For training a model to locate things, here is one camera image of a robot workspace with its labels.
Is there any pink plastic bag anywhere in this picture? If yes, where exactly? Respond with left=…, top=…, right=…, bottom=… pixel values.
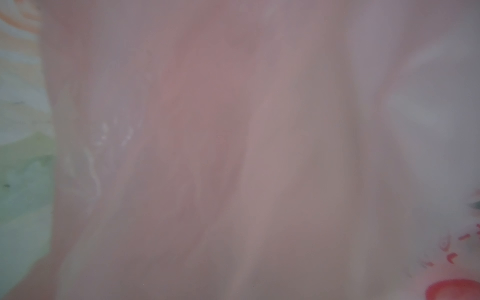
left=6, top=1, right=480, bottom=300

